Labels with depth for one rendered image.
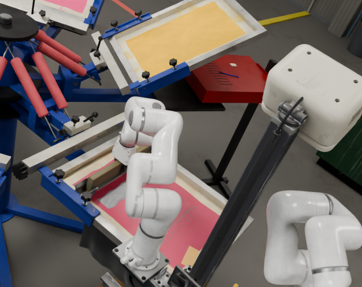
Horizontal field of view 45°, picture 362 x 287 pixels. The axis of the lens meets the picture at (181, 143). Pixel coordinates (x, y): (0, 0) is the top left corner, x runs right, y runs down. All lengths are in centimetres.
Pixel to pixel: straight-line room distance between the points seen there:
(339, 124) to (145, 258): 82
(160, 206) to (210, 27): 156
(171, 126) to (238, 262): 202
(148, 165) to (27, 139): 239
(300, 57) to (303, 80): 7
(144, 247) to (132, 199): 22
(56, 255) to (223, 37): 167
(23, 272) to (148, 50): 150
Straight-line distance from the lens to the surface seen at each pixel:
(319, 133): 104
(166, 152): 138
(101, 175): 192
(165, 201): 135
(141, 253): 151
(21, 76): 221
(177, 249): 189
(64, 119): 220
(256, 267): 334
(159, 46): 265
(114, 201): 197
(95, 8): 288
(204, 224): 203
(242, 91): 282
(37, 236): 301
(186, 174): 218
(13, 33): 225
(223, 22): 271
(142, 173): 134
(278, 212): 117
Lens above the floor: 237
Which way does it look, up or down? 36 degrees down
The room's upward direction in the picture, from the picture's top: 22 degrees clockwise
